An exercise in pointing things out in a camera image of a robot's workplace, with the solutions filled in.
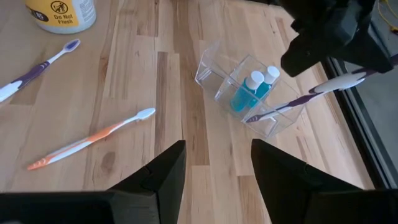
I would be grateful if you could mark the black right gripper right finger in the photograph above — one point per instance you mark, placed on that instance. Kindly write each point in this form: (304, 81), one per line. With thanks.
(289, 193)

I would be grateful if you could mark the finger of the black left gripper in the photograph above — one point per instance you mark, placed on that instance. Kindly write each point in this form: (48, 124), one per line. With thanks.
(306, 56)
(370, 53)

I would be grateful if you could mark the purple white toothbrush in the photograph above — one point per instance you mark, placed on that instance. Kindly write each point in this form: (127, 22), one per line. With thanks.
(339, 84)
(34, 72)

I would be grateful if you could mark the yellow white wipes canister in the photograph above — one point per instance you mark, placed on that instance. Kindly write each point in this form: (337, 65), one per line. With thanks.
(62, 15)

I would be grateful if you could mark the clear acrylic organizer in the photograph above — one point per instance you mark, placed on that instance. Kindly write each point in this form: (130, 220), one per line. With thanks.
(280, 124)

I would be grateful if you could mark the blue mouthwash bottle white cap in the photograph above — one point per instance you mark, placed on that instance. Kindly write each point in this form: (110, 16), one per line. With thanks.
(245, 93)
(269, 81)

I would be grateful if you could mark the orange white toothbrush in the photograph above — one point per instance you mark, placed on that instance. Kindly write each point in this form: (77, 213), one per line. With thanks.
(93, 137)

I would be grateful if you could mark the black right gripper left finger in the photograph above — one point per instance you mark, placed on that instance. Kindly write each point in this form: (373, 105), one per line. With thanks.
(155, 189)

